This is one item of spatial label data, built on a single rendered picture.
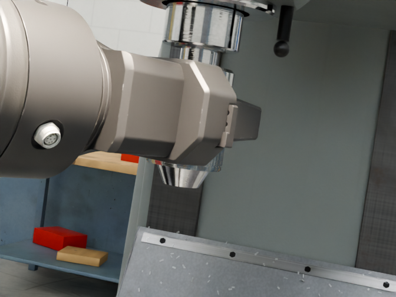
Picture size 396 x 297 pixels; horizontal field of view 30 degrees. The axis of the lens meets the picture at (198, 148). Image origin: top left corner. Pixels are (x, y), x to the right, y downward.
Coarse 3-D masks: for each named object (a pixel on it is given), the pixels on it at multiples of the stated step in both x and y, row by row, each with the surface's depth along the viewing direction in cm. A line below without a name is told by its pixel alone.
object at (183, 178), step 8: (160, 168) 45; (168, 168) 44; (176, 168) 44; (168, 176) 44; (176, 176) 44; (184, 176) 44; (192, 176) 44; (200, 176) 45; (176, 184) 44; (184, 184) 44; (192, 184) 45
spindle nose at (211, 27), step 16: (176, 0) 43; (176, 16) 43; (192, 16) 43; (208, 16) 43; (224, 16) 43; (240, 16) 44; (176, 32) 43; (192, 32) 43; (208, 32) 43; (224, 32) 43; (240, 32) 44; (224, 48) 43
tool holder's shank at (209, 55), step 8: (184, 48) 44; (192, 48) 44; (200, 48) 44; (208, 48) 44; (184, 56) 44; (192, 56) 44; (200, 56) 44; (208, 56) 44; (216, 56) 45; (216, 64) 45
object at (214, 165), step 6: (222, 150) 45; (216, 156) 44; (222, 156) 45; (150, 162) 44; (156, 162) 44; (162, 162) 44; (210, 162) 44; (216, 162) 44; (222, 162) 45; (180, 168) 43; (186, 168) 43; (192, 168) 43; (198, 168) 43; (204, 168) 44; (210, 168) 44; (216, 168) 44
